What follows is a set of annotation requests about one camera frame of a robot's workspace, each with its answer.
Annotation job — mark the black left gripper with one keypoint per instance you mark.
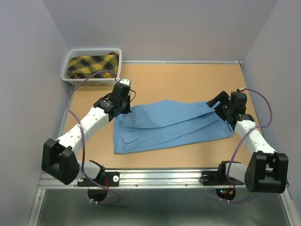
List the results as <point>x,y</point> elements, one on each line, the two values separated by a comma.
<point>127,109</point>

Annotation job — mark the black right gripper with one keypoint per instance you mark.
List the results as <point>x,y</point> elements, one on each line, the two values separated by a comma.
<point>222,97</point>

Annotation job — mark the light blue long sleeve shirt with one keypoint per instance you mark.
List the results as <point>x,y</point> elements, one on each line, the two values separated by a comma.
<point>167,124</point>

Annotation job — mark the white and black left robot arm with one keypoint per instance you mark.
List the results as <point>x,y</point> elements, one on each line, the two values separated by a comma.
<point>59,156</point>

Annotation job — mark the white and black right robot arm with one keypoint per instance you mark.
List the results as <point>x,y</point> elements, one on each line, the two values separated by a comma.
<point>267,169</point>

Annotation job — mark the yellow plaid shirt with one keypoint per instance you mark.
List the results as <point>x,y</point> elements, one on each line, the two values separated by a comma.
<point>82,67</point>

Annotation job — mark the white plastic basket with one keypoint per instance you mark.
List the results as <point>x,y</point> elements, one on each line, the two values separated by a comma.
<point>91,52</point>

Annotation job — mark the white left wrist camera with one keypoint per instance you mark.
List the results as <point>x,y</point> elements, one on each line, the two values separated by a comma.
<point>125,82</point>

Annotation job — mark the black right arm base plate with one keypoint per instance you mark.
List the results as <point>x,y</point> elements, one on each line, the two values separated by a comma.
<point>214,178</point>

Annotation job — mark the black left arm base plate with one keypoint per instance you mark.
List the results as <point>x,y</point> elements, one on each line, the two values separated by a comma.
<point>97,194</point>

